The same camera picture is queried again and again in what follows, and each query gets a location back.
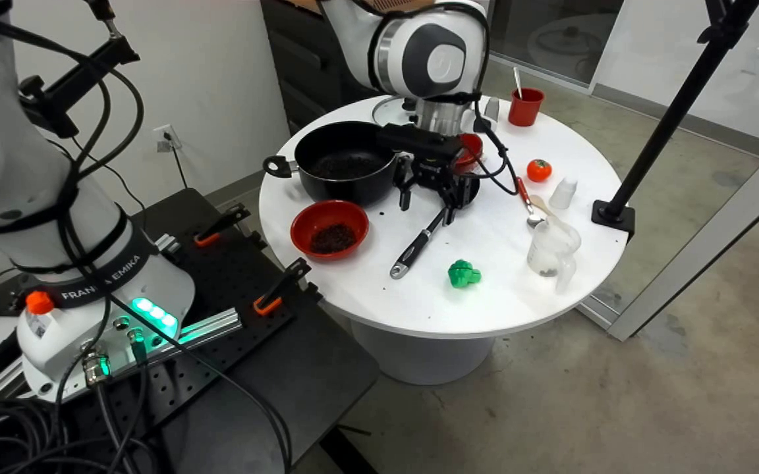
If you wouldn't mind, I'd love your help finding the black cooking pot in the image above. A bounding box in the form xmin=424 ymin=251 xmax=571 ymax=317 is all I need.
xmin=261 ymin=118 xmax=416 ymax=207

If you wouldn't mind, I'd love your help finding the black orange clamp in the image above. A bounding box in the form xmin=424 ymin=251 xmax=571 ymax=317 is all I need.
xmin=249 ymin=256 xmax=314 ymax=318
xmin=190 ymin=204 xmax=253 ymax=251

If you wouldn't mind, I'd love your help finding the red-handled small spoon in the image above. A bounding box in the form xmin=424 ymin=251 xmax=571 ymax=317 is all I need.
xmin=510 ymin=175 xmax=548 ymax=233

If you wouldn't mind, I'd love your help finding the black cabinet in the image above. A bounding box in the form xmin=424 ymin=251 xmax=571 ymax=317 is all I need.
xmin=258 ymin=0 xmax=381 ymax=134

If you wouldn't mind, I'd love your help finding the red bowl with dark beans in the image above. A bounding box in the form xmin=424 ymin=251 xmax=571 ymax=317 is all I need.
xmin=287 ymin=197 xmax=372 ymax=264

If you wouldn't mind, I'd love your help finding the glass partition metal frame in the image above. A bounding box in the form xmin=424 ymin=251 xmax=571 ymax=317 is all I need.
xmin=482 ymin=0 xmax=759 ymax=346

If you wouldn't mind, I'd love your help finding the empty red bowl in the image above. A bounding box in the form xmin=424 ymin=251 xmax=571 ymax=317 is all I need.
xmin=453 ymin=130 xmax=488 ymax=176

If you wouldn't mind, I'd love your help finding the green toy vegetable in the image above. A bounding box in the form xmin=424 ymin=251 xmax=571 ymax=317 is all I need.
xmin=445 ymin=258 xmax=485 ymax=292

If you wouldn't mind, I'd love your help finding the black spoon silver-tipped handle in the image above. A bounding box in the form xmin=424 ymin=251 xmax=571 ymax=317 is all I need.
xmin=388 ymin=194 xmax=461 ymax=281

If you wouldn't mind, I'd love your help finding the white shaker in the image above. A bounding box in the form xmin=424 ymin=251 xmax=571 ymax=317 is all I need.
xmin=548 ymin=176 xmax=580 ymax=213

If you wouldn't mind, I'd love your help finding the black perforated breadboard table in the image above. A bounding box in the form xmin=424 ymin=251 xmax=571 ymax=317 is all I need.
xmin=0 ymin=186 xmax=380 ymax=474

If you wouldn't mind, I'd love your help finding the aluminium rail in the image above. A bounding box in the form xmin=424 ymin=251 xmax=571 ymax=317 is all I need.
xmin=0 ymin=306 xmax=245 ymax=405

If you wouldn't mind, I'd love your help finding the red cup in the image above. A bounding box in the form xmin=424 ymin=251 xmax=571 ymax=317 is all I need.
xmin=505 ymin=88 xmax=548 ymax=130

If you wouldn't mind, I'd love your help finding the white table pedestal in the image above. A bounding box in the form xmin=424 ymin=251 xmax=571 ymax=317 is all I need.
xmin=347 ymin=318 xmax=494 ymax=389

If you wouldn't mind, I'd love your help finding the orange toy tomato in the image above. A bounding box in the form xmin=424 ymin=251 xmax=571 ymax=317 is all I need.
xmin=523 ymin=157 xmax=556 ymax=186

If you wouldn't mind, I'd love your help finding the white wall outlet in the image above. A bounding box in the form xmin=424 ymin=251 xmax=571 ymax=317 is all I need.
xmin=149 ymin=123 xmax=178 ymax=155

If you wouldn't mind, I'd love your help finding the black tripod pole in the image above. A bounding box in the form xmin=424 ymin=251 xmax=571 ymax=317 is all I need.
xmin=588 ymin=0 xmax=759 ymax=246

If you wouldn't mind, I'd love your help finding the white device with orange cap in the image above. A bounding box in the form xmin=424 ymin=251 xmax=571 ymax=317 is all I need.
xmin=12 ymin=290 xmax=78 ymax=380

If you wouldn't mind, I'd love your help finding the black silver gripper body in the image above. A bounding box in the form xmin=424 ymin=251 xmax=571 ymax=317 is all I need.
xmin=395 ymin=147 xmax=482 ymax=200

